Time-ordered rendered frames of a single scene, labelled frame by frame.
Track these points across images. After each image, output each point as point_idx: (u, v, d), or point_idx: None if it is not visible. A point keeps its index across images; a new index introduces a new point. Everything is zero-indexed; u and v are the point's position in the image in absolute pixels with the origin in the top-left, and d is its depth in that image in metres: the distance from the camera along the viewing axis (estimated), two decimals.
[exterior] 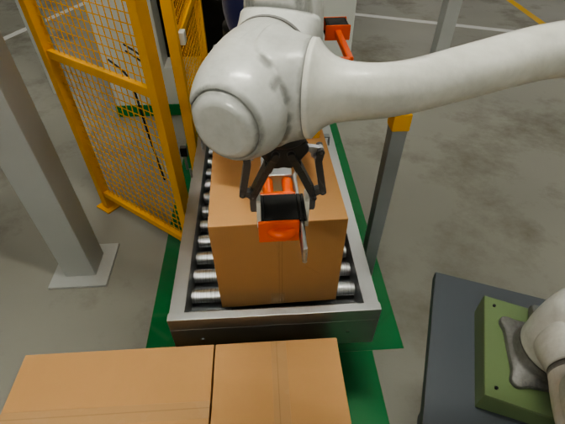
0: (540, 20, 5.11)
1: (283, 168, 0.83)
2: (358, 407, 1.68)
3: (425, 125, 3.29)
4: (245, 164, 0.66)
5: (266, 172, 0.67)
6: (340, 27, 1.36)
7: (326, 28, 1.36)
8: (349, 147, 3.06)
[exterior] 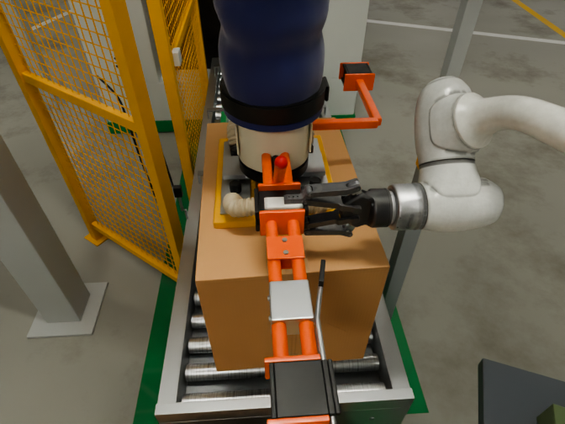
0: (555, 27, 4.88)
1: (302, 306, 0.59)
2: None
3: None
4: (339, 225, 0.81)
5: (335, 211, 0.79)
6: (363, 76, 1.14)
7: (345, 76, 1.13)
8: (359, 168, 2.83)
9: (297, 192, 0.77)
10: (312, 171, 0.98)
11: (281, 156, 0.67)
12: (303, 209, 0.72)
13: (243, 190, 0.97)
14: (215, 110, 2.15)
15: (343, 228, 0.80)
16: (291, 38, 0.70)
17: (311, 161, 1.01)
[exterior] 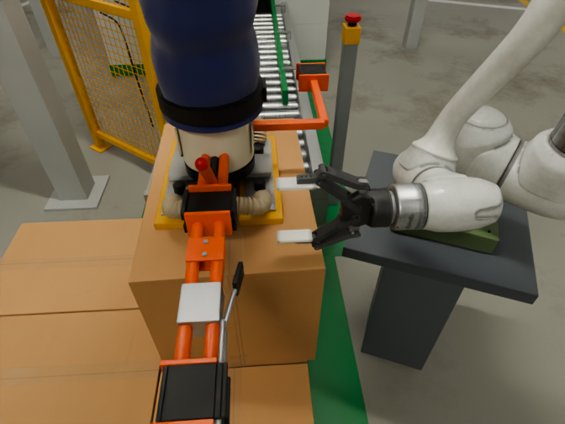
0: None
1: (209, 309, 0.59)
2: None
3: (400, 83, 3.50)
4: (346, 229, 0.82)
5: (339, 217, 0.80)
6: (317, 76, 1.13)
7: (299, 77, 1.13)
8: (326, 100, 3.27)
9: (227, 193, 0.77)
10: (257, 172, 0.98)
11: (200, 158, 0.67)
12: (229, 210, 0.72)
13: (187, 191, 0.96)
14: None
15: (349, 231, 0.80)
16: (213, 39, 0.69)
17: (258, 162, 1.00)
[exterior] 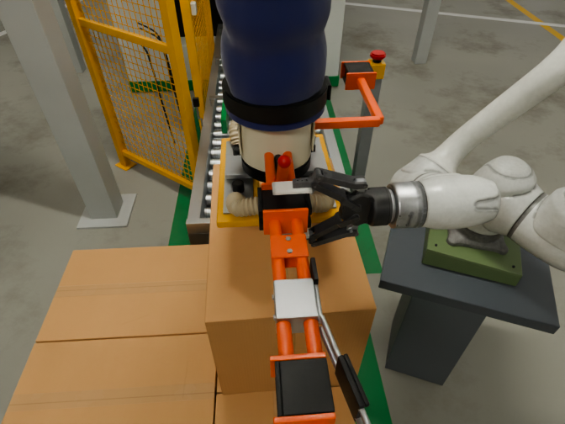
0: (523, 9, 5.43)
1: (306, 304, 0.59)
2: None
3: (411, 99, 3.61)
4: (344, 227, 0.82)
5: (337, 214, 0.80)
6: (364, 75, 1.14)
7: (347, 76, 1.13)
8: (340, 117, 3.39)
9: None
10: (314, 170, 0.98)
11: (284, 156, 0.67)
12: (307, 208, 0.72)
13: (245, 189, 0.97)
14: (221, 58, 2.70)
15: (347, 230, 0.80)
16: (293, 37, 0.70)
17: (314, 161, 1.01)
